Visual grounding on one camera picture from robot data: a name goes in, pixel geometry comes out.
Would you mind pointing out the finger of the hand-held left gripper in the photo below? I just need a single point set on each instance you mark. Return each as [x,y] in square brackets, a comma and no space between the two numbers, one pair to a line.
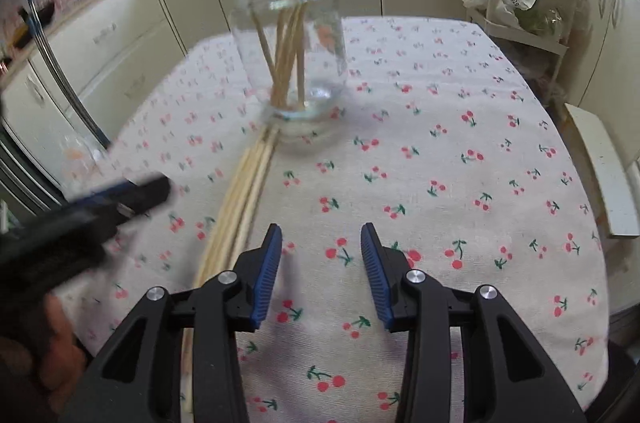
[140,195]

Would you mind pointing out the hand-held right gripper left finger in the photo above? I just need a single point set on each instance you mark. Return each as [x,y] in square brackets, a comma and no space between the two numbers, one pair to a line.
[265,275]

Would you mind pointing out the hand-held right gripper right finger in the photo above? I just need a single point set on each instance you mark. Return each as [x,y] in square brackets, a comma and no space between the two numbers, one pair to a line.
[375,275]

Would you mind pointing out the bundle of wooden chopsticks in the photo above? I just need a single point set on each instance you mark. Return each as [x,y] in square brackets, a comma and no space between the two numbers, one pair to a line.
[301,73]

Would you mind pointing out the clear glass jar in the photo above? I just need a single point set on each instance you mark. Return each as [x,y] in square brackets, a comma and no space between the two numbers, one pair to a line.
[330,68]

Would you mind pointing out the person's left hand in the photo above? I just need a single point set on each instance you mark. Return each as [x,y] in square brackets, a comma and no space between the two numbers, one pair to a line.
[60,343]

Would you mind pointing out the cherry print tablecloth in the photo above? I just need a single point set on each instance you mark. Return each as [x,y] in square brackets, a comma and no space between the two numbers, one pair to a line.
[425,153]

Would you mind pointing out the cream kitchen base cabinets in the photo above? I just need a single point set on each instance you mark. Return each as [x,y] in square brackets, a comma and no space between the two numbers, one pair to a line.
[125,33]

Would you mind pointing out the black wok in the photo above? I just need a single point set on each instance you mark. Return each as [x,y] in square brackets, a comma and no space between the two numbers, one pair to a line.
[35,13]

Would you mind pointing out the white wooden stool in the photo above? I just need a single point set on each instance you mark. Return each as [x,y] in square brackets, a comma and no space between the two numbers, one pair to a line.
[600,168]

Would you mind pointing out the bag of green vegetables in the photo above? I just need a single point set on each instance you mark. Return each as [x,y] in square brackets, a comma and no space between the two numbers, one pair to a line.
[537,20]

